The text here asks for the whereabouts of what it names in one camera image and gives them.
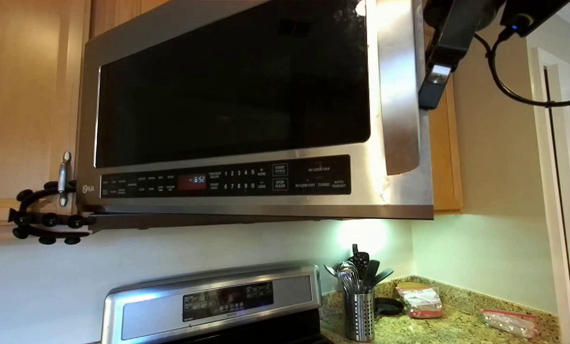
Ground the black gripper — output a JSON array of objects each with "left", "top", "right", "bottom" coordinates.
[{"left": 418, "top": 0, "right": 511, "bottom": 110}]

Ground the stainless steel microwave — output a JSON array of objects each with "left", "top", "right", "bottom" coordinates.
[{"left": 77, "top": 0, "right": 437, "bottom": 221}]

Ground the small wooden cabinet door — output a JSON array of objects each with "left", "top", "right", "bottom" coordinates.
[{"left": 91, "top": 0, "right": 173, "bottom": 37}]

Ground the black spatula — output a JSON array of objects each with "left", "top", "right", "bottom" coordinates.
[{"left": 351, "top": 242, "right": 372, "bottom": 276}]

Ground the dark serving spoon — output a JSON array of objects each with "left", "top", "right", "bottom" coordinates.
[{"left": 368, "top": 265, "right": 397, "bottom": 292}]

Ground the shiny metal ladle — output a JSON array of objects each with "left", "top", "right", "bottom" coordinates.
[{"left": 324, "top": 261, "right": 358, "bottom": 294}]

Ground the red and white food package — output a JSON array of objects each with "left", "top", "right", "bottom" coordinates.
[{"left": 397, "top": 282, "right": 446, "bottom": 320}]

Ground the black round dish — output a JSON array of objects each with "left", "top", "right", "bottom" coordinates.
[{"left": 374, "top": 294, "right": 408, "bottom": 318}]

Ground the perforated metal utensil holder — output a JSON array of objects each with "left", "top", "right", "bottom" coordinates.
[{"left": 343, "top": 288, "right": 378, "bottom": 344}]

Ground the clear plastic bag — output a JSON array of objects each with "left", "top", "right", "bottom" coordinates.
[{"left": 483, "top": 307, "right": 540, "bottom": 339}]

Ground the stainless steel stove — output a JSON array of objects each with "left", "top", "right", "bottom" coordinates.
[{"left": 100, "top": 261, "right": 326, "bottom": 344}]

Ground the tall wooden cabinet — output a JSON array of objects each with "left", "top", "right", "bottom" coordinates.
[{"left": 0, "top": 0, "right": 94, "bottom": 244}]

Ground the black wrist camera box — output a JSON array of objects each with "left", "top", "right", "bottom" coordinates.
[{"left": 498, "top": 0, "right": 570, "bottom": 37}]

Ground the white door frame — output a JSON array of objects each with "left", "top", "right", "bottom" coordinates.
[{"left": 527, "top": 36, "right": 570, "bottom": 344}]

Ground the silver cabinet handle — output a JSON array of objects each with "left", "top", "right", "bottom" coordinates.
[{"left": 56, "top": 150, "right": 75, "bottom": 208}]

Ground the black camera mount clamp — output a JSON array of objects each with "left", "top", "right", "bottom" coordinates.
[{"left": 7, "top": 179, "right": 102, "bottom": 248}]

